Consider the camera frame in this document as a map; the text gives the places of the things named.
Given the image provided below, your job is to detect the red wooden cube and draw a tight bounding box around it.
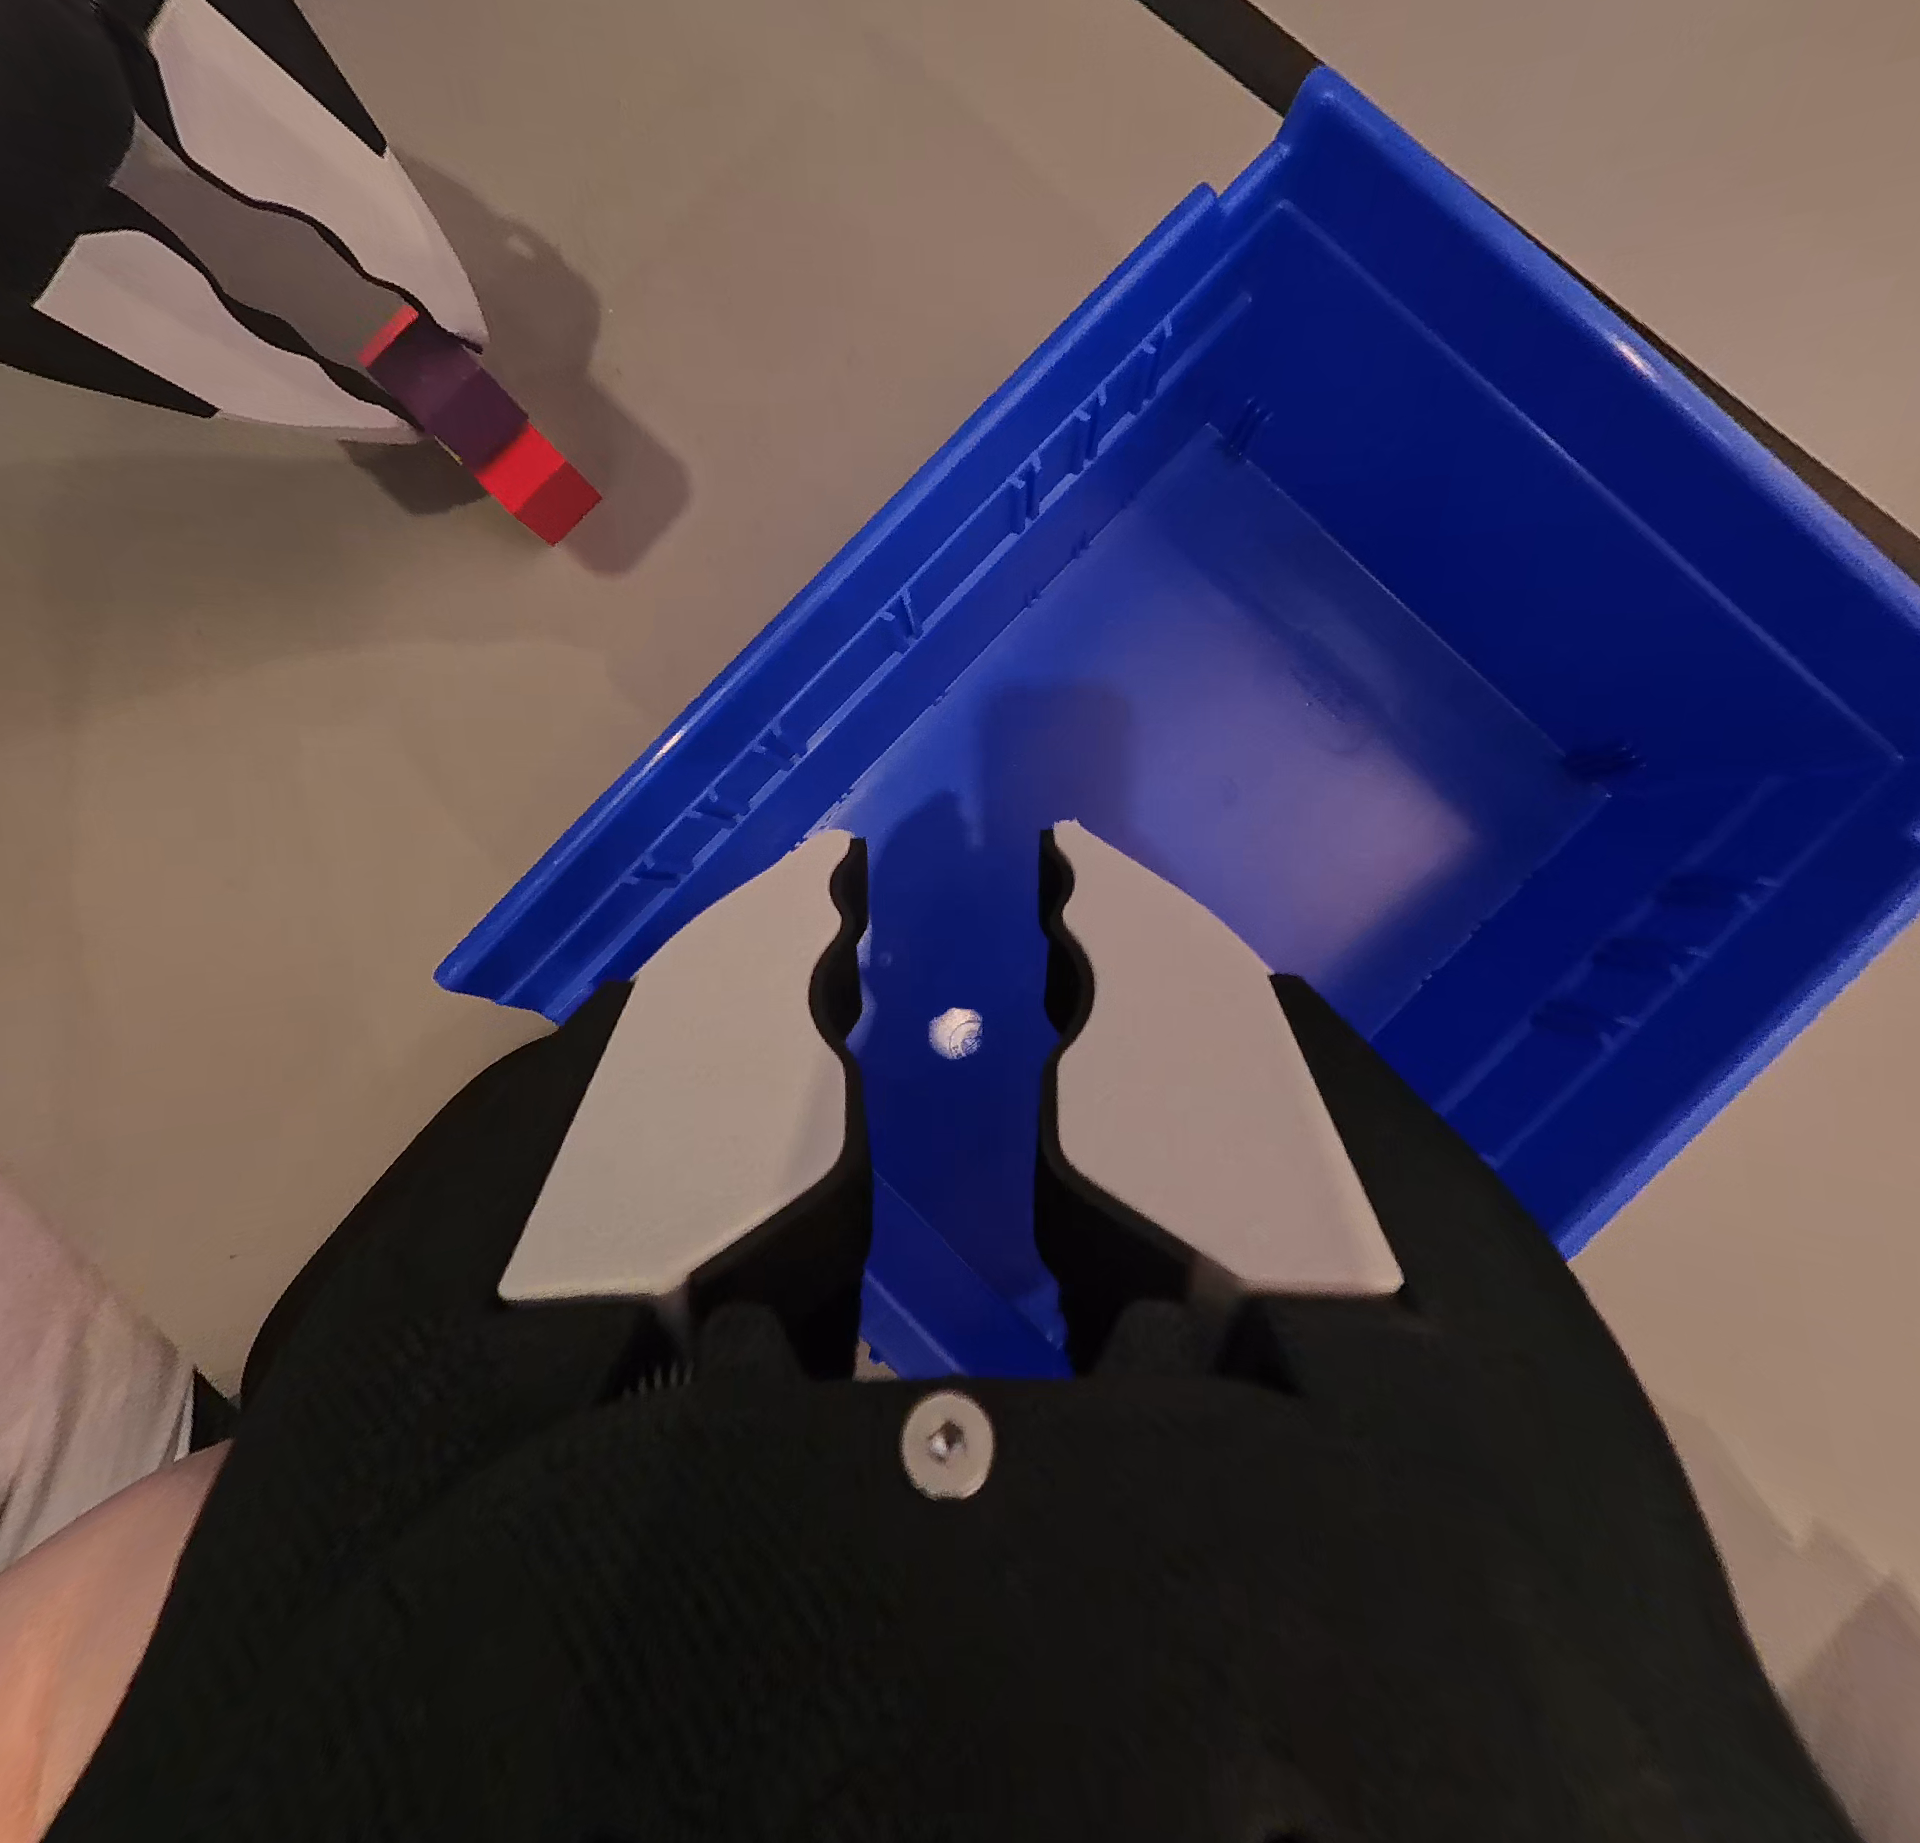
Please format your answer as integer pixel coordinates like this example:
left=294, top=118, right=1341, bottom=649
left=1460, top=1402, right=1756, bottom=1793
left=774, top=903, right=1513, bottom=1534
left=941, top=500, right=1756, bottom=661
left=478, top=423, right=604, bottom=546

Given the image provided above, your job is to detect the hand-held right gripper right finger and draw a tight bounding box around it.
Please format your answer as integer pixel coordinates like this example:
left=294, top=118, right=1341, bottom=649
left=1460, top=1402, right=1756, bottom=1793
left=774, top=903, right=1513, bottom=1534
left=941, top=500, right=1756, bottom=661
left=1034, top=820, right=1410, bottom=1311

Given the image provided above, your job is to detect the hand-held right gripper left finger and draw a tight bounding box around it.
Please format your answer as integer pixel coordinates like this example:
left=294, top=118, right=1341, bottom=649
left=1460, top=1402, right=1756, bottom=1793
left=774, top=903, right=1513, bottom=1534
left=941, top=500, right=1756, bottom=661
left=495, top=832, right=874, bottom=1311

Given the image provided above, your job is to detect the person's leg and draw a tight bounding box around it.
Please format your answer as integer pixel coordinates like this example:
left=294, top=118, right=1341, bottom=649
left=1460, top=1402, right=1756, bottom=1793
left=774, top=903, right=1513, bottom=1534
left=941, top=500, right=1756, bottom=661
left=0, top=1439, right=233, bottom=1843

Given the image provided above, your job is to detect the blue plastic bin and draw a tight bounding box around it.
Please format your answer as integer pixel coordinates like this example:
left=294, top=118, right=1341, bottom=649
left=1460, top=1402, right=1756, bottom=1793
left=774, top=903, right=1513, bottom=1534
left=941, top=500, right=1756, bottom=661
left=434, top=64, right=1920, bottom=1382

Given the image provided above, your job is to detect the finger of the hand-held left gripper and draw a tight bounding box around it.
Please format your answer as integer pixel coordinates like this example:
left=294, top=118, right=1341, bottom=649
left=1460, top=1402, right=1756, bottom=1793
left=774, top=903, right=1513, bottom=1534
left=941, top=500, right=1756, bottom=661
left=29, top=179, right=428, bottom=448
left=148, top=0, right=491, bottom=348

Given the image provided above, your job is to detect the purple wooden cube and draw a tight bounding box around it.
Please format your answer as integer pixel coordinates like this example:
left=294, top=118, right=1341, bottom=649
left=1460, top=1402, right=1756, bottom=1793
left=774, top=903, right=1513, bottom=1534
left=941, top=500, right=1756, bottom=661
left=372, top=341, right=530, bottom=467

